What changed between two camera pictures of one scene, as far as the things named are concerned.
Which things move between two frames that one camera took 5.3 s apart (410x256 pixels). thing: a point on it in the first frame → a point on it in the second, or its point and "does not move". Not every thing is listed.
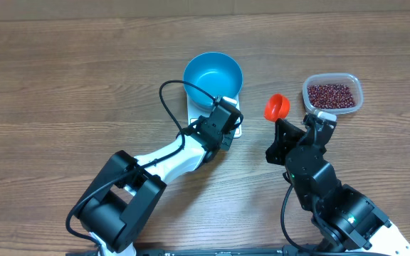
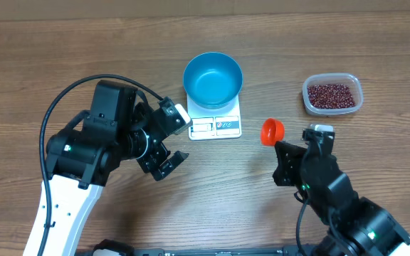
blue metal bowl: x=216 y=73 does not move
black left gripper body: x=202 y=119 → x=154 y=155
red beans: x=330 y=97 does not move
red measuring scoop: x=276 y=107 → x=272 y=130
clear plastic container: x=332 y=92 does not move
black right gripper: x=289 y=136 → x=292 y=158
